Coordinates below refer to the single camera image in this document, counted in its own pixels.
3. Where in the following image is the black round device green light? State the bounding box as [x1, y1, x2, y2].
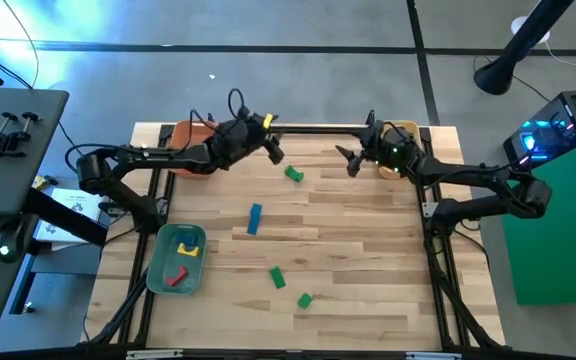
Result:
[0, 217, 28, 265]

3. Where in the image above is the red block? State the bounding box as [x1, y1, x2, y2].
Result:
[165, 264, 190, 288]

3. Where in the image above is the white metal bracket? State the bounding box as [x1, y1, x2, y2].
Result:
[126, 348, 184, 360]
[405, 351, 463, 360]

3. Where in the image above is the left gripper yellow tape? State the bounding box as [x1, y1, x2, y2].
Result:
[224, 113, 286, 166]

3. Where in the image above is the blue arch block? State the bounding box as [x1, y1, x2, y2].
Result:
[175, 232, 200, 249]

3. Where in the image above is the black desk leg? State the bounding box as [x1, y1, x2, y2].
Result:
[22, 188, 109, 247]

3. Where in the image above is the tan plastic bin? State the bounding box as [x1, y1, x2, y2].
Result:
[376, 118, 422, 181]

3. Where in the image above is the long blue block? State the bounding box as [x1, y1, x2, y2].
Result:
[246, 202, 264, 236]

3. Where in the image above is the white round disc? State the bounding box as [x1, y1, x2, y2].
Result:
[510, 15, 552, 45]

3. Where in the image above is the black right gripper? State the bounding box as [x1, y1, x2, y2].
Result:
[335, 124, 422, 178]

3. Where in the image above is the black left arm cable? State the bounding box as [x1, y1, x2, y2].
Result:
[226, 88, 247, 121]

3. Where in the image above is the pink plastic bin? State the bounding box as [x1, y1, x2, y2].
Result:
[169, 118, 219, 180]

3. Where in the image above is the flat green block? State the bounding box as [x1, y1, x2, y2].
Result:
[268, 266, 287, 290]

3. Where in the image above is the teal plastic bin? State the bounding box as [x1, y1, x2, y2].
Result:
[145, 222, 208, 296]

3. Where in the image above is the green floor board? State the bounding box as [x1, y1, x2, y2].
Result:
[501, 130, 576, 306]

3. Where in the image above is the white paper booklet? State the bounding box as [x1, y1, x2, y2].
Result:
[34, 187, 104, 251]

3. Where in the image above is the black aluminium table frame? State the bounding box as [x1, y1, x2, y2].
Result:
[80, 122, 508, 354]

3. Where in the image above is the black pole stand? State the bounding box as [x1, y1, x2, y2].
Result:
[473, 0, 576, 96]

